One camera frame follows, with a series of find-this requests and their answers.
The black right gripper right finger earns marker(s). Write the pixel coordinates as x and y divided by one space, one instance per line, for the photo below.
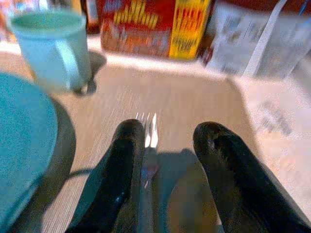
233 174

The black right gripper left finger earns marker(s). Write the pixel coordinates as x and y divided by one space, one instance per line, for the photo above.
114 174

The silver metal fork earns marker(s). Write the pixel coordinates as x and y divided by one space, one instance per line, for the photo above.
151 136

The beige woven placemat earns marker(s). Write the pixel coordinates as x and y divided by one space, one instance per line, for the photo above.
155 102

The teal plate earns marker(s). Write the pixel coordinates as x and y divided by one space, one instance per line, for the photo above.
22 145

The white printed paper bag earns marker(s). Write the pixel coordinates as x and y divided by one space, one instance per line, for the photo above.
257 41

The light green mug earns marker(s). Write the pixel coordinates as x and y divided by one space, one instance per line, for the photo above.
54 48

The red and yellow cereal box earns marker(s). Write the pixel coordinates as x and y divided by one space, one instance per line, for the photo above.
150 26

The dark brown bottle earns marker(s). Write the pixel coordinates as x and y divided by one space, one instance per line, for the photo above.
91 14

